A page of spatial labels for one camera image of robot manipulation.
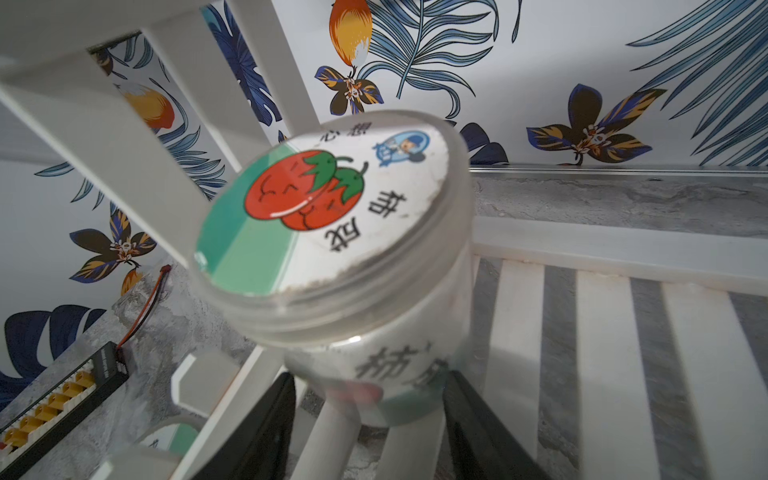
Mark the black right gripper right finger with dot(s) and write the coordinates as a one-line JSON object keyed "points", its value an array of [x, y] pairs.
{"points": [[481, 446]]}

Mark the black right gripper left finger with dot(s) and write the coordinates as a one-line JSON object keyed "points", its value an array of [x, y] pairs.
{"points": [[259, 446]]}

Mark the strawberry lid seed jar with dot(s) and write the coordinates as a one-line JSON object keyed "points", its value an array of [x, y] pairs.
{"points": [[348, 248]]}

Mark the white slatted wooden shelf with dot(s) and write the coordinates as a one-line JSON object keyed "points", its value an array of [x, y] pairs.
{"points": [[618, 324]]}

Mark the black charging board with wires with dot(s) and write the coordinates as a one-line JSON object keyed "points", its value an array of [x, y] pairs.
{"points": [[35, 431]]}

